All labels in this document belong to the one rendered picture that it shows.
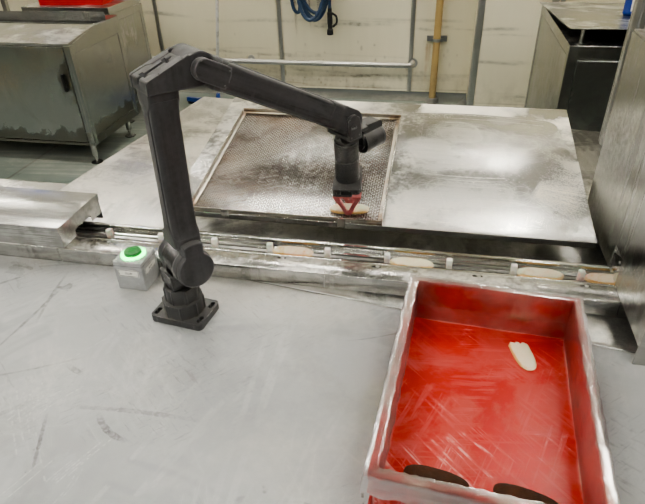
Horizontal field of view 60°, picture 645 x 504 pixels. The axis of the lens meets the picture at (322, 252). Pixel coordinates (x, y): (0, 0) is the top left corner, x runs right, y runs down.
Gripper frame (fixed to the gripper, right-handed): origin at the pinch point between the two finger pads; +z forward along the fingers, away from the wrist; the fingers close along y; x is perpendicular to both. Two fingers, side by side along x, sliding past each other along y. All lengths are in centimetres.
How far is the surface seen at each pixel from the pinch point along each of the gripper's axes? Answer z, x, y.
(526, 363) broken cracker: 0, -36, -45
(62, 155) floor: 124, 223, 204
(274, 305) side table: 3.0, 14.0, -30.7
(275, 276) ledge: 2.1, 15.0, -22.8
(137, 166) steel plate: 14, 72, 36
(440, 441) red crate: -3, -20, -63
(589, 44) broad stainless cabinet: 23, -95, 145
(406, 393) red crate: -1, -14, -53
